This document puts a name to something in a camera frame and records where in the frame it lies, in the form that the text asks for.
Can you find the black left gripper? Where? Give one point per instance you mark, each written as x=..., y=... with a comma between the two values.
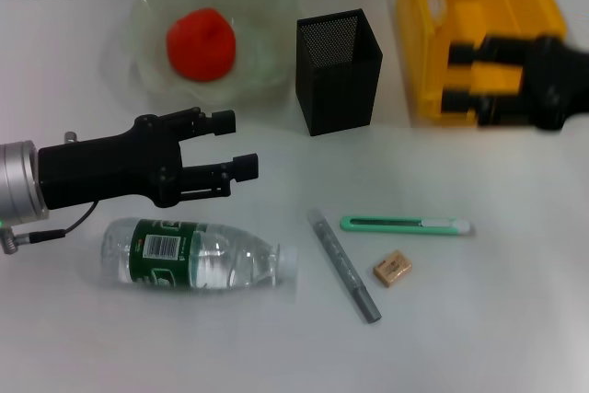
x=110, y=169

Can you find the black mesh pen holder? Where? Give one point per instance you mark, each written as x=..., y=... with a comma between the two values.
x=338, y=94

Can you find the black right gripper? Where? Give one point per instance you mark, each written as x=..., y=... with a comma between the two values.
x=561, y=84

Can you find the white paper ball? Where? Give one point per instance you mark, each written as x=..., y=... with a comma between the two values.
x=437, y=8

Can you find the green utility knife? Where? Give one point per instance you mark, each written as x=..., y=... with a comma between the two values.
x=345, y=223

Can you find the green label water bottle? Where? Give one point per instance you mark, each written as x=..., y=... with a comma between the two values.
x=207, y=259

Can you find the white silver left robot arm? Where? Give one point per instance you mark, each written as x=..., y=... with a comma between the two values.
x=18, y=181

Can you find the green glass fruit plate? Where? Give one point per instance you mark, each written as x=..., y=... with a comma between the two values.
x=262, y=20

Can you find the grey marker pen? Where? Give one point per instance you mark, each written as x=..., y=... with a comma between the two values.
x=343, y=264

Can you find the tan eraser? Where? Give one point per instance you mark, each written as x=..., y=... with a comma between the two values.
x=392, y=269

